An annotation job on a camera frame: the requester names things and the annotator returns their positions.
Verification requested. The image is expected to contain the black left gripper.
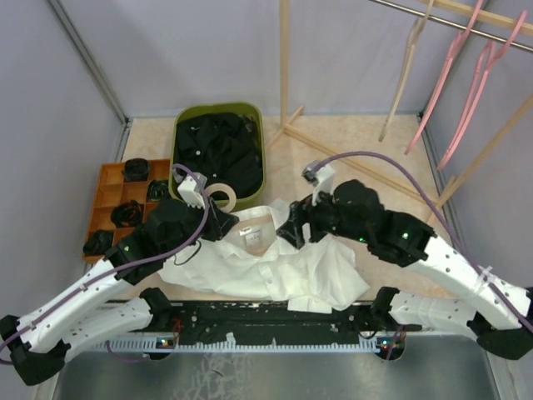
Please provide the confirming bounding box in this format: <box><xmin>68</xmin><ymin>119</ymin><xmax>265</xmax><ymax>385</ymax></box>
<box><xmin>162</xmin><ymin>194</ymin><xmax>239</xmax><ymax>259</ymax></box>

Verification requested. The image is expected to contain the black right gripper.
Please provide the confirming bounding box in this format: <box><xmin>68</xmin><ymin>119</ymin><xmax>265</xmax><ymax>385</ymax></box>
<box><xmin>277</xmin><ymin>181</ymin><xmax>370</xmax><ymax>248</ymax></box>

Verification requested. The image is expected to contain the cream white garment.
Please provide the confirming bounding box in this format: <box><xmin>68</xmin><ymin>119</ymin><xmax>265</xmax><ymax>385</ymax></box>
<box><xmin>159</xmin><ymin>199</ymin><xmax>370</xmax><ymax>314</ymax></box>

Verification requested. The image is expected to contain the black garment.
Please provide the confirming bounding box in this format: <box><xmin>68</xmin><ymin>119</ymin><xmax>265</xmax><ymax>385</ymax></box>
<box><xmin>173</xmin><ymin>112</ymin><xmax>263</xmax><ymax>199</ymax></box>

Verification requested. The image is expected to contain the pink hanger with plaid shirt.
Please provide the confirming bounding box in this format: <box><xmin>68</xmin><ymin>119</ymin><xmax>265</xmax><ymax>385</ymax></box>
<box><xmin>404</xmin><ymin>0</ymin><xmax>484</xmax><ymax>155</ymax></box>

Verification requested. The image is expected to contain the pink plastic hanger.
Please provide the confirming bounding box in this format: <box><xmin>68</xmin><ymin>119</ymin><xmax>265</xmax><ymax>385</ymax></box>
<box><xmin>437</xmin><ymin>10</ymin><xmax>528</xmax><ymax>171</ymax></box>

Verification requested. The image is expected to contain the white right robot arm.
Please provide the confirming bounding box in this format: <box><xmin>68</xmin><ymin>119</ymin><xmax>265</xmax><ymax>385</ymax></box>
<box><xmin>276</xmin><ymin>180</ymin><xmax>532</xmax><ymax>360</ymax></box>

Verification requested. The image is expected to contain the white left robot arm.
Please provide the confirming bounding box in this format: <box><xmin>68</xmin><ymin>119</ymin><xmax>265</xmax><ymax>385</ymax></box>
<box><xmin>1</xmin><ymin>199</ymin><xmax>239</xmax><ymax>386</ymax></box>

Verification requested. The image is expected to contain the green plastic basket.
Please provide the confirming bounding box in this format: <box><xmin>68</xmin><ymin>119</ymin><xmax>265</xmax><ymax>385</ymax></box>
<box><xmin>171</xmin><ymin>102</ymin><xmax>266</xmax><ymax>210</ymax></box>

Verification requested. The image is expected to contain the black rolled belt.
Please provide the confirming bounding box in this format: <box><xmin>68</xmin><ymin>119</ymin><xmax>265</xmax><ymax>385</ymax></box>
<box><xmin>110</xmin><ymin>200</ymin><xmax>144</xmax><ymax>228</ymax></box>
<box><xmin>82</xmin><ymin>229</ymin><xmax>113</xmax><ymax>256</ymax></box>

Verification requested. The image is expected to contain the orange compartment tray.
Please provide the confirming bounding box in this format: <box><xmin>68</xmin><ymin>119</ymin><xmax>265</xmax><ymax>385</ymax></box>
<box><xmin>82</xmin><ymin>159</ymin><xmax>170</xmax><ymax>264</ymax></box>

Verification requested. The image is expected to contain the black rolled belt front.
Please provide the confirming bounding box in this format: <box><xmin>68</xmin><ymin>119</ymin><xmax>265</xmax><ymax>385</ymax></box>
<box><xmin>82</xmin><ymin>229</ymin><xmax>113</xmax><ymax>256</ymax></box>

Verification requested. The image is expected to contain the metal hanging rod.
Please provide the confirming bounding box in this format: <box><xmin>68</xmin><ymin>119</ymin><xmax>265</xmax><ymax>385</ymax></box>
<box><xmin>371</xmin><ymin>0</ymin><xmax>532</xmax><ymax>53</ymax></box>

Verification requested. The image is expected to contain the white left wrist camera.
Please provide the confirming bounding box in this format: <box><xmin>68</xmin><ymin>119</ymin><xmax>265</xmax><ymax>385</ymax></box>
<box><xmin>177</xmin><ymin>172</ymin><xmax>207</xmax><ymax>208</ymax></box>

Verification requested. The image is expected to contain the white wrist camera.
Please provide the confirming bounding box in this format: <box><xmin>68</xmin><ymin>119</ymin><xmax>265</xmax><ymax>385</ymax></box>
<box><xmin>177</xmin><ymin>172</ymin><xmax>207</xmax><ymax>208</ymax></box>
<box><xmin>302</xmin><ymin>160</ymin><xmax>336</xmax><ymax>206</ymax></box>

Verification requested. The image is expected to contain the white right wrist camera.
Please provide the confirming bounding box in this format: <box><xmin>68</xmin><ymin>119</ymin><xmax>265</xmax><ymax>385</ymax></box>
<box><xmin>302</xmin><ymin>160</ymin><xmax>336</xmax><ymax>206</ymax></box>

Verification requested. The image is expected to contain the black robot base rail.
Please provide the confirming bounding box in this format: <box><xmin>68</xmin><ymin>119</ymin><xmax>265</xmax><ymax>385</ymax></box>
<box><xmin>138</xmin><ymin>301</ymin><xmax>400</xmax><ymax>346</ymax></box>

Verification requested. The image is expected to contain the wooden rack frame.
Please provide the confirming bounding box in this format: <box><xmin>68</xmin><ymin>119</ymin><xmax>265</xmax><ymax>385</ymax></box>
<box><xmin>266</xmin><ymin>1</ymin><xmax>532</xmax><ymax>208</ymax></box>

